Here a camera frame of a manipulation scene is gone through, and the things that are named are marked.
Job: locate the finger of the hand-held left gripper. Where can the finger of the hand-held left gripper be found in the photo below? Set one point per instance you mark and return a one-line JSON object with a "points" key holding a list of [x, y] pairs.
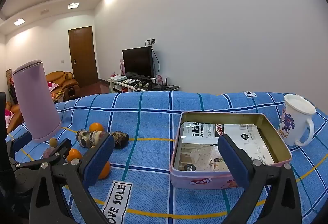
{"points": [[21, 143], [60, 152]]}

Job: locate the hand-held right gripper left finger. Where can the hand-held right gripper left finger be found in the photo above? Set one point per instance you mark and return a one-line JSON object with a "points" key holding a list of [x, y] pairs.
{"points": [[98, 160]]}

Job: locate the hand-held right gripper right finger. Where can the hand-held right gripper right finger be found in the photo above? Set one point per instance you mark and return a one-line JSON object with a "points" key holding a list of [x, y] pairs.
{"points": [[233, 160]]}

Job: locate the purple sweet potato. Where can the purple sweet potato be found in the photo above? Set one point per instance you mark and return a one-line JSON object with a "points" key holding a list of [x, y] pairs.
{"points": [[47, 154]]}

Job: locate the orange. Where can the orange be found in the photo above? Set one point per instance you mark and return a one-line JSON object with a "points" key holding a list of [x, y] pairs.
{"points": [[74, 155], [105, 171], [96, 127]]}

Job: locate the pink tin box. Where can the pink tin box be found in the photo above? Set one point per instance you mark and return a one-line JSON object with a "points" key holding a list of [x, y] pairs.
{"points": [[205, 180]]}

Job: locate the pink floral cushion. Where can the pink floral cushion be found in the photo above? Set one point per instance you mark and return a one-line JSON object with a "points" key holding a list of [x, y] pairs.
{"points": [[9, 116], [52, 85]]}

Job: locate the orange leather sofa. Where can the orange leather sofa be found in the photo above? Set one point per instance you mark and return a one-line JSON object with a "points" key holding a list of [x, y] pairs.
{"points": [[15, 111]]}

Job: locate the printed plastic packet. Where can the printed plastic packet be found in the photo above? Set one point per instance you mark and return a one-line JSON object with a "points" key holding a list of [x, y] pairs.
{"points": [[199, 147]]}

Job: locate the purple electric kettle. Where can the purple electric kettle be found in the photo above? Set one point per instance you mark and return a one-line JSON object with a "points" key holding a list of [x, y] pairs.
{"points": [[35, 101]]}

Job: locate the dark clothes rack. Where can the dark clothes rack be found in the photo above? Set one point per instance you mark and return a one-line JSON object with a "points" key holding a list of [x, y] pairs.
{"points": [[12, 91]]}

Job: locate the coffee table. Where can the coffee table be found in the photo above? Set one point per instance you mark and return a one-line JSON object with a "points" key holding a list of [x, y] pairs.
{"points": [[58, 96]]}

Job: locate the blue checked blanket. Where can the blue checked blanket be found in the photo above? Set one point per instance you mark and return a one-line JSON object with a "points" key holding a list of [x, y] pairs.
{"points": [[153, 116]]}

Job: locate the rolled patterned mat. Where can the rolled patterned mat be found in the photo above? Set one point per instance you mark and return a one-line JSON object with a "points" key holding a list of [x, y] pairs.
{"points": [[8, 74]]}

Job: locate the orange leather armchair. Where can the orange leather armchair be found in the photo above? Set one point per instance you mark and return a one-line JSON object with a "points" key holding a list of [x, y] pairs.
{"points": [[68, 82]]}

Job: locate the white mug with purple print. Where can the white mug with purple print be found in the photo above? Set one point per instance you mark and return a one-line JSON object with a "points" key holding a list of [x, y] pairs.
{"points": [[294, 121]]}

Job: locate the white television stand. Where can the white television stand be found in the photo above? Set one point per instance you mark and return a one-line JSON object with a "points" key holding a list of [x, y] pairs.
{"points": [[117, 85]]}

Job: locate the flat white box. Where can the flat white box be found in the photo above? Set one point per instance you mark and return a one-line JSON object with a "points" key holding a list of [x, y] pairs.
{"points": [[117, 78]]}

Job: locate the black router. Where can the black router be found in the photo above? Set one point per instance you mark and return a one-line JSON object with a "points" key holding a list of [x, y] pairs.
{"points": [[160, 84]]}

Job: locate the brown wooden door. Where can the brown wooden door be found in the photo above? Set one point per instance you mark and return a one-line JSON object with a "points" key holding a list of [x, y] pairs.
{"points": [[83, 56]]}

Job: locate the small pink item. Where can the small pink item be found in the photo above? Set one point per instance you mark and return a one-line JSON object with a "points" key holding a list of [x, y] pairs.
{"points": [[160, 78]]}

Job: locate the black television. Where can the black television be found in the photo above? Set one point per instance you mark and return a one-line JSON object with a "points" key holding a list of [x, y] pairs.
{"points": [[138, 62]]}

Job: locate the square ceiling light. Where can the square ceiling light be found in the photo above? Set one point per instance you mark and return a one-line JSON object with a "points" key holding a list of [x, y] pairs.
{"points": [[19, 22], [73, 5]]}

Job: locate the wall socket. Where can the wall socket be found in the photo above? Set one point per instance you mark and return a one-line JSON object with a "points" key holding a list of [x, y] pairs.
{"points": [[151, 41]]}

